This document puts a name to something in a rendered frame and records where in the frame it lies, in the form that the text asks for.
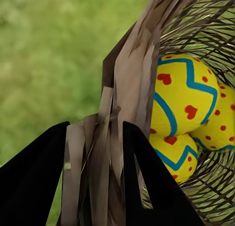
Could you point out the easter egg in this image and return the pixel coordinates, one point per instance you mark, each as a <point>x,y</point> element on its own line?
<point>186,96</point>
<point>218,135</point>
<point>179,154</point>

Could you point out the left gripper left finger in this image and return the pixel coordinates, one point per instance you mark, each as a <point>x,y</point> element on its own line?
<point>28,182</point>

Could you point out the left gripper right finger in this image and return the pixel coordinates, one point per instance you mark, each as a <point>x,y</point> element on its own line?
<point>170,205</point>

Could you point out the wicker basket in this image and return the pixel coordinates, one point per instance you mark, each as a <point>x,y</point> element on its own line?
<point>93,190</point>

